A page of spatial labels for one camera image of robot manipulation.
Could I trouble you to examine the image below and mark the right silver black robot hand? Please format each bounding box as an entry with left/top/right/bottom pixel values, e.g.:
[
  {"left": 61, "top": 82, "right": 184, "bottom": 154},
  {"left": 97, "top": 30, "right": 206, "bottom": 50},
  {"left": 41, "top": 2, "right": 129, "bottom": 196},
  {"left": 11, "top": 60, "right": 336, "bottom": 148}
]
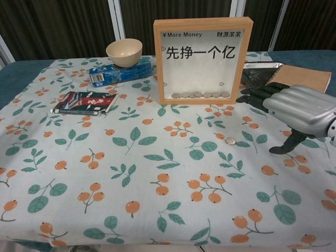
[{"left": 236, "top": 81, "right": 336, "bottom": 155}]

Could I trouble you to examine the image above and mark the kraft spiral notebook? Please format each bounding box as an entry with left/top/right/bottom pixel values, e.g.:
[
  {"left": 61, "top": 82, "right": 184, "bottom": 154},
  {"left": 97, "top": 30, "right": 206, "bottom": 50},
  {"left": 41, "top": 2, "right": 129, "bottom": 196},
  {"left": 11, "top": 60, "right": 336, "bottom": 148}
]
[{"left": 265, "top": 64, "right": 332, "bottom": 94}]

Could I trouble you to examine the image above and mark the metal tray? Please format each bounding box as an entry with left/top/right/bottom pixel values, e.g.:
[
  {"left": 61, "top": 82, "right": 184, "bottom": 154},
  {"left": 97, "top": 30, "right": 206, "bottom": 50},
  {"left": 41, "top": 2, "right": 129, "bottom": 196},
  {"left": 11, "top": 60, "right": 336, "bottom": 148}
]
[{"left": 240, "top": 62, "right": 284, "bottom": 90}]

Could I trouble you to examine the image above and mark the floral fruit tablecloth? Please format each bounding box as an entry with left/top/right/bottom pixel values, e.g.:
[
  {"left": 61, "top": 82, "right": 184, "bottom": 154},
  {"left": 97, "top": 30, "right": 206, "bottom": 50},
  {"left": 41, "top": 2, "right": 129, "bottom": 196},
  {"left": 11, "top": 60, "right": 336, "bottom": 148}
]
[{"left": 0, "top": 51, "right": 336, "bottom": 252}]

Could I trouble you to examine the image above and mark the beige bowl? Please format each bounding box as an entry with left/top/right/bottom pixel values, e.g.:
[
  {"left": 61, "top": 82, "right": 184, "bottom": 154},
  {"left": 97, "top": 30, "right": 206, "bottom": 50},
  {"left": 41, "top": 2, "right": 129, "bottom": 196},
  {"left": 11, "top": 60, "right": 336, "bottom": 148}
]
[{"left": 106, "top": 38, "right": 143, "bottom": 68}]

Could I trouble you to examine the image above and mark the blue tissue pack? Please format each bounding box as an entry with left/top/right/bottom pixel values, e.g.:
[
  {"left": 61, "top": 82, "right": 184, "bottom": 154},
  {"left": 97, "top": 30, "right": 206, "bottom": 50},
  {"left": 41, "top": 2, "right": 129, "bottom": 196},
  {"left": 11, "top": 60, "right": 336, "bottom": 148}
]
[{"left": 89, "top": 58, "right": 153, "bottom": 88}]

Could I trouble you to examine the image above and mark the dark red-white snack packet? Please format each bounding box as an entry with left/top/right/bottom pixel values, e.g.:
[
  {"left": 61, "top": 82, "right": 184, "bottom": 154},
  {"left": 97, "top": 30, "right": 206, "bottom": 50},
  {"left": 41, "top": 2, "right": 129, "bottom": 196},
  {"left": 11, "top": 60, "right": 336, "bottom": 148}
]
[{"left": 49, "top": 91, "right": 119, "bottom": 118}]

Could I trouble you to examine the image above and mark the dark ribbed partition screen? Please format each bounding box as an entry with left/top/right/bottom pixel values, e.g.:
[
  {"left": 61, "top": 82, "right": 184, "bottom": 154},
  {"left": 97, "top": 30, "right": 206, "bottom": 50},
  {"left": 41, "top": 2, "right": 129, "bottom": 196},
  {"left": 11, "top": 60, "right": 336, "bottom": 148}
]
[{"left": 0, "top": 0, "right": 336, "bottom": 71}]

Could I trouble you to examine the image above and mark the teal blue table cover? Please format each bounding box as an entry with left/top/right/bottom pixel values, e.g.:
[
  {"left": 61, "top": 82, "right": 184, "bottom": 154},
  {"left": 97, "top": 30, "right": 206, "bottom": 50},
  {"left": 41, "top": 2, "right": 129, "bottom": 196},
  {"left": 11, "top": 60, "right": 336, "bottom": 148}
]
[{"left": 0, "top": 49, "right": 336, "bottom": 249}]

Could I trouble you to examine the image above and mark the wooden frame money box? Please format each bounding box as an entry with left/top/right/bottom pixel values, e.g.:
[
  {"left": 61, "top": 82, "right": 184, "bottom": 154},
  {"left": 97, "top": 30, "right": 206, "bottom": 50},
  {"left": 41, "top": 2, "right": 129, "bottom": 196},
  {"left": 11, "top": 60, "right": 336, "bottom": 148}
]
[{"left": 153, "top": 17, "right": 254, "bottom": 106}]

